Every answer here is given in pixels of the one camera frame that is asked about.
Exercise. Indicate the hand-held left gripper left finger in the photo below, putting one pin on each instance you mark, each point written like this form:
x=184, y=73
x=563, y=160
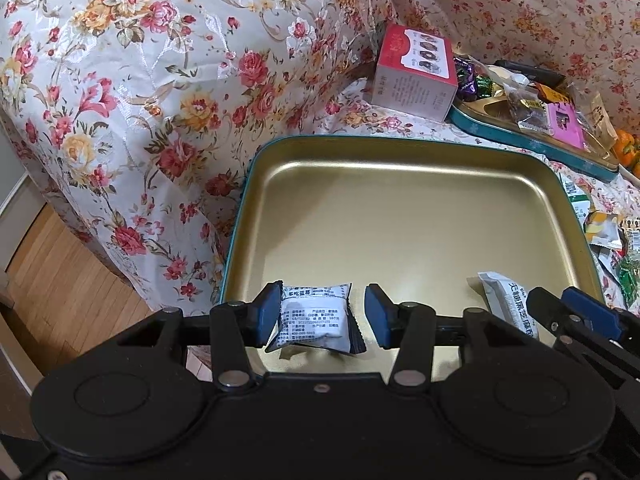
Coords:
x=270, y=310

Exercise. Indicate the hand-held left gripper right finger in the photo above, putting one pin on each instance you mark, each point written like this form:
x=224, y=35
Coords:
x=376, y=316

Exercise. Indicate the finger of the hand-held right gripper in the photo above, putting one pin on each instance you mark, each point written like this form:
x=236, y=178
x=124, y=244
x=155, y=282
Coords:
x=591, y=306
x=545, y=306

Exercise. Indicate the white long snack packet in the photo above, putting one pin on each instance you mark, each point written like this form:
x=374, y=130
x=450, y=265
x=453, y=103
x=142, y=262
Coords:
x=505, y=301

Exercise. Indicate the black and white snack packet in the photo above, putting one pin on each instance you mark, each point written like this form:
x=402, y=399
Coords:
x=312, y=322

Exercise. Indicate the green foil snack packet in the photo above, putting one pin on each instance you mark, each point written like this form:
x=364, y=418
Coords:
x=631, y=277

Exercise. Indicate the gold tin tray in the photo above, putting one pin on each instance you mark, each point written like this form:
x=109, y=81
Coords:
x=400, y=220

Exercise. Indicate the green and white snack packet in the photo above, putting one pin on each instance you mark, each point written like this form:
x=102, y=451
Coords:
x=575, y=197

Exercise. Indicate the yellow and white snack packet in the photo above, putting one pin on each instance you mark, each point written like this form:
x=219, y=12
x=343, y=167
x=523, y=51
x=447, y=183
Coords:
x=602, y=227

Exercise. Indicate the white striped snack packet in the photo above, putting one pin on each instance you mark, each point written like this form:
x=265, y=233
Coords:
x=632, y=234

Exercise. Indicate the white plate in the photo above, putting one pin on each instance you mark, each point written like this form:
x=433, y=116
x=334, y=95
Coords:
x=631, y=172

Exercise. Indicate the pile of tangerines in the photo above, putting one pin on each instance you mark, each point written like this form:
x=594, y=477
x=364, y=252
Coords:
x=627, y=147

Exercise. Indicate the pink snack packet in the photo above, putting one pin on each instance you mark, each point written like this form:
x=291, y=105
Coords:
x=565, y=125

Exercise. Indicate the teal tin with sweets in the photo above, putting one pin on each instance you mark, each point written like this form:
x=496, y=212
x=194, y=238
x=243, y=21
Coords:
x=492, y=127

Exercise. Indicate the beige snack packet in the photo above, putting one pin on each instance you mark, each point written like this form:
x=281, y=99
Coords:
x=600, y=120

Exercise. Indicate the clear packet with dark snack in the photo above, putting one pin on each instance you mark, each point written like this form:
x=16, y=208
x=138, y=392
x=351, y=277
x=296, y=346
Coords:
x=530, y=107

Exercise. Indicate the orange snack packet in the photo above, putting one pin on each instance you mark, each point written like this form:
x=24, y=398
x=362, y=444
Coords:
x=552, y=94

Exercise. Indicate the red and white cardboard box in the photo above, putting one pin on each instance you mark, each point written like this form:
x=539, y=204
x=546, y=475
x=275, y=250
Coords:
x=415, y=95

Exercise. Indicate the green wrapped candy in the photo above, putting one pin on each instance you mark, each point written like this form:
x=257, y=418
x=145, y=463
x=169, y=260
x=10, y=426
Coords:
x=484, y=86

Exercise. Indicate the black remote control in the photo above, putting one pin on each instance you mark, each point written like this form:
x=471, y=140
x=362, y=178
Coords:
x=535, y=74

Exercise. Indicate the purple wrapped candy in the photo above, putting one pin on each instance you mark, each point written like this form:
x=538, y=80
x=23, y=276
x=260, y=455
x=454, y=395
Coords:
x=465, y=80

